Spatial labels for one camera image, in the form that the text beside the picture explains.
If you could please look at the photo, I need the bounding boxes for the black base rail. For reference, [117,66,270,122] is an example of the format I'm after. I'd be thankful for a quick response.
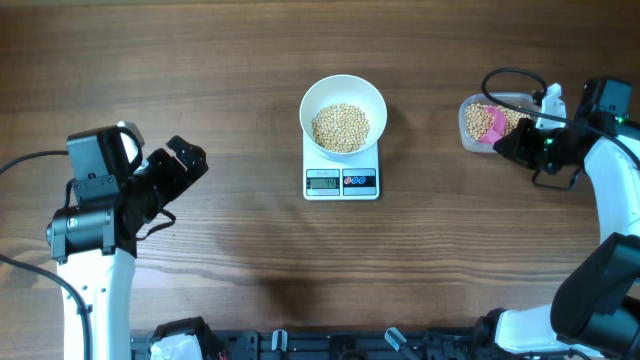
[132,317,481,360]

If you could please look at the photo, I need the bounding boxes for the left black cable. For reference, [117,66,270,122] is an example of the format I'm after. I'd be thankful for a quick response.
[0,149,94,360]

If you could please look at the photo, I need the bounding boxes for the soybeans in bowl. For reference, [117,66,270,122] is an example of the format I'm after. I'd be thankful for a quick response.
[311,103,370,153]

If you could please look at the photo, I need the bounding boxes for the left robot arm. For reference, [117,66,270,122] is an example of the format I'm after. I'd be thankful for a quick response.
[46,124,208,359]

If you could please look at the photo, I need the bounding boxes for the white digital kitchen scale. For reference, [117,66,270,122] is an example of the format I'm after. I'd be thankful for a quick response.
[302,135,381,201]

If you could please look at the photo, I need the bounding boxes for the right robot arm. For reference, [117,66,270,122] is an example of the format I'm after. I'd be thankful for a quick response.
[469,76,639,359]

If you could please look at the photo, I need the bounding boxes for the soybeans pile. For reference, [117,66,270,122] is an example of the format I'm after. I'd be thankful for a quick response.
[465,103,527,143]

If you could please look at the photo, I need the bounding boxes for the white bowl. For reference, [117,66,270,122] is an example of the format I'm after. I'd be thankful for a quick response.
[299,74,388,155]

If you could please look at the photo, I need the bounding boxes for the clear plastic container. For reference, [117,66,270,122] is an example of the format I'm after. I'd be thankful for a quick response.
[458,92,540,154]

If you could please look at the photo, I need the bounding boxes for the pink measuring scoop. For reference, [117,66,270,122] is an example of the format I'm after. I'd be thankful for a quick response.
[478,106,508,145]

